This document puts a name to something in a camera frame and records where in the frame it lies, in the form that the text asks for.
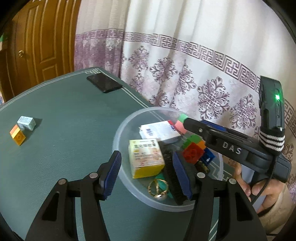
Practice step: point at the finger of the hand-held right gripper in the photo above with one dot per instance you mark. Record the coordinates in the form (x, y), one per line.
(194, 127)
(214, 125)

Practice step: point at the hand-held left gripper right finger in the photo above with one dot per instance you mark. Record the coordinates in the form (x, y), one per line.
(182, 173)

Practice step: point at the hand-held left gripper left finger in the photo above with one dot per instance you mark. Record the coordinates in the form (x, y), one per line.
(113, 171)

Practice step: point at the orange and green building block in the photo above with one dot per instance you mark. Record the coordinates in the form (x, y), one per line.
(192, 140)

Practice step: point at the black stapler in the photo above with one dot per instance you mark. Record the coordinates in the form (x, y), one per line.
(171, 183)

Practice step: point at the large red building block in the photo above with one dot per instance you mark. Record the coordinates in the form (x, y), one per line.
(192, 154)

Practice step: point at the blue building block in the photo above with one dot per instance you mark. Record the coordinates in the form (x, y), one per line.
(208, 157)

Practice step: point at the clear plastic container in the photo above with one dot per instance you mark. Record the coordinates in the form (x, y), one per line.
(126, 148)

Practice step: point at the white box with red label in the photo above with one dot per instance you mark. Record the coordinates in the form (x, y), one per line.
(159, 131)

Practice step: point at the yellow and green box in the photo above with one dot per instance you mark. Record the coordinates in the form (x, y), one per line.
(145, 157)

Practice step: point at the person's right forearm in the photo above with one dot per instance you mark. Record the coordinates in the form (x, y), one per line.
(277, 215)

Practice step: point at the green covered desktop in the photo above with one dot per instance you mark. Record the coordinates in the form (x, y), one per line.
(69, 115)

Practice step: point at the person's right hand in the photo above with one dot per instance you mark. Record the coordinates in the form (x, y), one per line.
(268, 188)

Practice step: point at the black smartphone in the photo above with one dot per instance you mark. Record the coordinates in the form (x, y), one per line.
(104, 83)

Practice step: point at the white and purple patterned curtain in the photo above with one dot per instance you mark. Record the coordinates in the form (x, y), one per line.
(185, 34)

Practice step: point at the light blue patterned box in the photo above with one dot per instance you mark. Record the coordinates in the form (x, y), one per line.
(26, 122)

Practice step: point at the orange and yellow building block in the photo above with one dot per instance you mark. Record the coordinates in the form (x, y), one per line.
(18, 136)

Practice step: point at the brass door knob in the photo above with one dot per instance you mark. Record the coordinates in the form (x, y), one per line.
(21, 53)

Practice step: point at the wooden door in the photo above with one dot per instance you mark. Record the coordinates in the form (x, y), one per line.
(46, 34)

